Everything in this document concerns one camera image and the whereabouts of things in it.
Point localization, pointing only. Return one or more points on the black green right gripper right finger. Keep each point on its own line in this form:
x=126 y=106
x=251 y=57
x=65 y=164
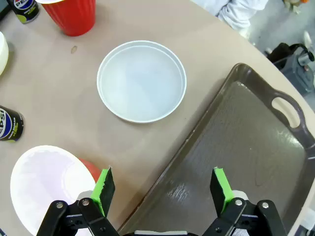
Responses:
x=219 y=191

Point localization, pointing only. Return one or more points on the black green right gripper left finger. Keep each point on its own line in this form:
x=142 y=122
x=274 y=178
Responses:
x=105 y=189

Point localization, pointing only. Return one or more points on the black Pepsi can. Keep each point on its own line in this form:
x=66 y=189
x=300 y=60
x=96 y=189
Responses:
x=11 y=124
x=25 y=11

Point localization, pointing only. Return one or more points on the brown plastic serving tray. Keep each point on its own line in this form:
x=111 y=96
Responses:
x=241 y=147

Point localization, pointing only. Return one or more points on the red plastic cup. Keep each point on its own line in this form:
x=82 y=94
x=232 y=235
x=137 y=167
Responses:
x=49 y=182
x=73 y=17

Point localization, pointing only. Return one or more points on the black grey floor equipment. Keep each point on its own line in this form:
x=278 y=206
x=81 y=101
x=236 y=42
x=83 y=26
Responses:
x=295 y=66

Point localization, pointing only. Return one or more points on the cream white bowl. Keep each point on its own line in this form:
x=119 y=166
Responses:
x=3 y=54

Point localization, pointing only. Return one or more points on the white shoe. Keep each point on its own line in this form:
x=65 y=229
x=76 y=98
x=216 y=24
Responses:
x=307 y=38

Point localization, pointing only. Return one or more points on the person's white sleeved arm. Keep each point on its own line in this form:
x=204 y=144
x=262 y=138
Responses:
x=236 y=11

